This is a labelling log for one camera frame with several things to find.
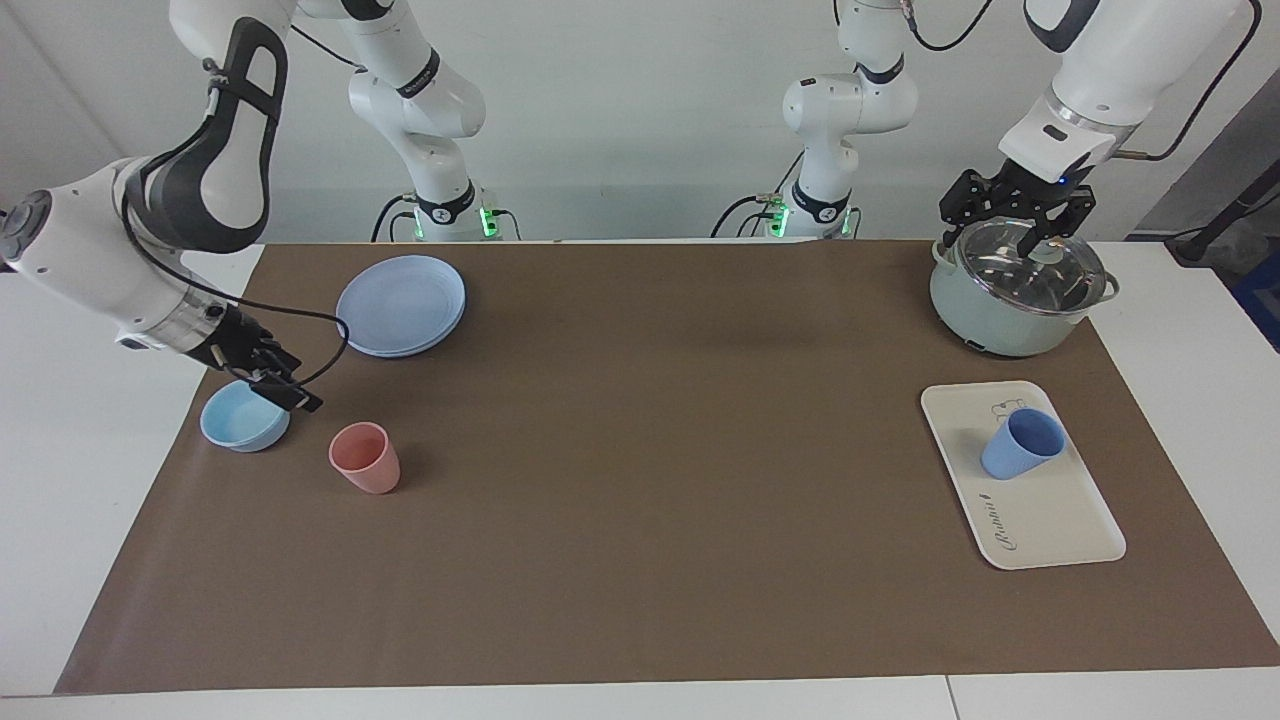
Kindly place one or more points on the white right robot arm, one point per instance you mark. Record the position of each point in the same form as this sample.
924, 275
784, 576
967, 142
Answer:
80, 250

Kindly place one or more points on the blue box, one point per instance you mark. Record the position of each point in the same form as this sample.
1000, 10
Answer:
1262, 300

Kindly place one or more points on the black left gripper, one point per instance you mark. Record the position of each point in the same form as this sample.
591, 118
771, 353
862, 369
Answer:
1030, 190

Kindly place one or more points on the light blue plate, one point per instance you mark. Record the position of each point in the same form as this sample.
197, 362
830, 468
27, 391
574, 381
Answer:
400, 305

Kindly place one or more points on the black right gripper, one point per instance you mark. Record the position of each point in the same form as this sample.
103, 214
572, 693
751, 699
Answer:
230, 345

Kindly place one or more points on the cream rabbit print tray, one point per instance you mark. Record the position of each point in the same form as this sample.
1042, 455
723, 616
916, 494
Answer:
1050, 520

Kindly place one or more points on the brown table mat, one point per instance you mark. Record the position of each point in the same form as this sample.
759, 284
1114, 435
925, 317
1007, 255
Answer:
650, 500

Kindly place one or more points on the light blue bowl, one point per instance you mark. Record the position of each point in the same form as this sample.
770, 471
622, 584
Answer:
235, 420

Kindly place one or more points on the blue ribbed cup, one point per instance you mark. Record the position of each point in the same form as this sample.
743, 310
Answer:
1015, 450

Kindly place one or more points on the pink cup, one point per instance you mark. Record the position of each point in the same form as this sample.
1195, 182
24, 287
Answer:
368, 465

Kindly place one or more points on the black stand leg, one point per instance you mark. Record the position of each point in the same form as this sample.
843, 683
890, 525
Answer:
1225, 220

